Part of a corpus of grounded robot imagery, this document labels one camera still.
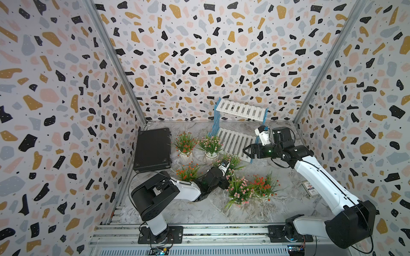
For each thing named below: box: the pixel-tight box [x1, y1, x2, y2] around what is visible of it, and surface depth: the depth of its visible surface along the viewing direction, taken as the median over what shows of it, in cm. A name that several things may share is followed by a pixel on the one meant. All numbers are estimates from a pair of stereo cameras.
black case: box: [133, 126, 172, 173], surface depth 100 cm
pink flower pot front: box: [224, 176, 255, 212], surface depth 76 cm
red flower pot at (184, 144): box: [174, 131, 197, 163], surface depth 94 cm
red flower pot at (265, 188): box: [249, 170, 283, 202], surface depth 78 cm
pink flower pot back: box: [198, 134, 224, 161], surface depth 90 cm
